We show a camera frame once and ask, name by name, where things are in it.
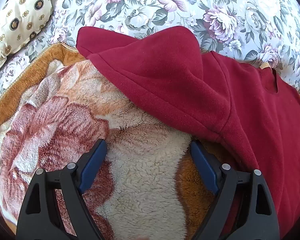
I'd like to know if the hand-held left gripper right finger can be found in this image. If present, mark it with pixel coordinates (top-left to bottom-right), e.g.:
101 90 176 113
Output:
191 140 280 240

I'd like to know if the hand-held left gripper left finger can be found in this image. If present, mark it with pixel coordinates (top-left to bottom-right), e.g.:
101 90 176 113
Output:
16 139 108 240

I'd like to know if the red fleece sweater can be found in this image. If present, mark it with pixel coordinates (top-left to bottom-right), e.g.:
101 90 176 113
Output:
76 26 300 240

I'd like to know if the orange floral fleece blanket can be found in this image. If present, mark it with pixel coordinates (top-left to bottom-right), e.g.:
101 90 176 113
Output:
0 43 240 240

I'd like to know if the floral bed sheet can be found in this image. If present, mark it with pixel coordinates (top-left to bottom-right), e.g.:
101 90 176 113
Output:
0 0 300 108

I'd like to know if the cream medallion print pillow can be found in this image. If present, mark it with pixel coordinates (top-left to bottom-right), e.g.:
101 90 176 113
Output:
0 0 53 75

